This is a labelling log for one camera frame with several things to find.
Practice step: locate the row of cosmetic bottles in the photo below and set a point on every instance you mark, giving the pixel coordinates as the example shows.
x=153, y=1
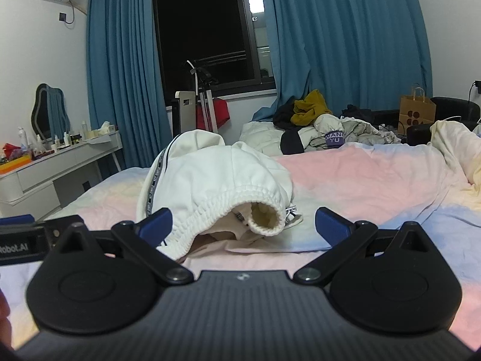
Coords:
x=56, y=141

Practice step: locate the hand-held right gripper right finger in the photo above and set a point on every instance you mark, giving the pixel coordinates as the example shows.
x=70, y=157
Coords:
x=332, y=222

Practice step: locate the wavy black-framed mirror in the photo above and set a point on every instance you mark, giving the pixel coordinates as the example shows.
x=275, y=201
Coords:
x=50, y=111

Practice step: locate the black garment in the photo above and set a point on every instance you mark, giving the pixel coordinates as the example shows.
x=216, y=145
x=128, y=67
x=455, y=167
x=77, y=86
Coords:
x=283, y=114

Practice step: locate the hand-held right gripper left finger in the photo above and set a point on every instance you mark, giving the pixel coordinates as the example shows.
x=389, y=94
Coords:
x=156, y=225

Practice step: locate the wall socket with charger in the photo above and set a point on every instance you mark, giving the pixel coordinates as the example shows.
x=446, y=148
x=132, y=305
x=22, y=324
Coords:
x=477, y=87

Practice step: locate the pastel bed blanket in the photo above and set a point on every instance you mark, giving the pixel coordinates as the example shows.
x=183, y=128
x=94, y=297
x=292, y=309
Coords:
x=375, y=180

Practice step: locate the red garment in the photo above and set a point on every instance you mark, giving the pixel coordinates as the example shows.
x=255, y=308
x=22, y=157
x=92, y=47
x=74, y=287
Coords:
x=221, y=112

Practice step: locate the cream tissue box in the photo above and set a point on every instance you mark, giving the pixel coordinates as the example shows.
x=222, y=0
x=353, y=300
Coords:
x=107, y=128

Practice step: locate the white slotted board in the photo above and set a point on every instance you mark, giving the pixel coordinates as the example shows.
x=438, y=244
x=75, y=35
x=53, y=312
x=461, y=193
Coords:
x=186, y=114

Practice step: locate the black wall plug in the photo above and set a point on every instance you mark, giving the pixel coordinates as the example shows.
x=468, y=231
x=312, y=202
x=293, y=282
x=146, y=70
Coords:
x=64, y=17

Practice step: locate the grey jacket with purple patch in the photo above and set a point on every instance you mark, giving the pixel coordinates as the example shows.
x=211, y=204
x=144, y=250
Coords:
x=349, y=133

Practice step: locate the metal tripod stand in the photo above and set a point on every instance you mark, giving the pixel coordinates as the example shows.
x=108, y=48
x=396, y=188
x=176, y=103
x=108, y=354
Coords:
x=203, y=90

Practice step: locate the mustard yellow garment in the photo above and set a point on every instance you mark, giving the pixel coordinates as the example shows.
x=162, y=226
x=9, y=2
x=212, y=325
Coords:
x=310, y=109

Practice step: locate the white pants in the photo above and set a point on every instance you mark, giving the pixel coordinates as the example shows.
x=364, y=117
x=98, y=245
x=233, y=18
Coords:
x=210, y=173

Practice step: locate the blue curtain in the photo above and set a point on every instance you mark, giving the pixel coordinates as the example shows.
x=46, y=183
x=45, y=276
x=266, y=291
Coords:
x=120, y=64
x=349, y=34

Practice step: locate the brown paper bag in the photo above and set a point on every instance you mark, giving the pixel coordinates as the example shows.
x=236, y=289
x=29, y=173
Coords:
x=417, y=114

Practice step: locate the black chair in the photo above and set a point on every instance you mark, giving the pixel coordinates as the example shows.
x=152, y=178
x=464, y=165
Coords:
x=454, y=111

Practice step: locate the white puffer jacket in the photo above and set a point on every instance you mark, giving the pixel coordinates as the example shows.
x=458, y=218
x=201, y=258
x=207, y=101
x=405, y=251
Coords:
x=259, y=135

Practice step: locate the dark window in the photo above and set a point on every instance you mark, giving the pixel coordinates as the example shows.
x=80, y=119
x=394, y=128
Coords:
x=199, y=18

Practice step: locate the white dressing table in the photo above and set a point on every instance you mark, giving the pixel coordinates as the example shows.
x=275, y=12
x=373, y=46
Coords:
x=56, y=169

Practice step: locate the orange tray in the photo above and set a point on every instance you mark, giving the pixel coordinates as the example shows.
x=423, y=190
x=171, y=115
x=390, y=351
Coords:
x=15, y=165

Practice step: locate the red packet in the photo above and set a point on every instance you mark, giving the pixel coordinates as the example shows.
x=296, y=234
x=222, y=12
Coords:
x=13, y=150

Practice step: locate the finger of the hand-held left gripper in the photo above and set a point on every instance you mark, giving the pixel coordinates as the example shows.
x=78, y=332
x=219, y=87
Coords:
x=17, y=220

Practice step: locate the dark cloth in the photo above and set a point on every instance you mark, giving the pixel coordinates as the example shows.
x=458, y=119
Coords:
x=360, y=114

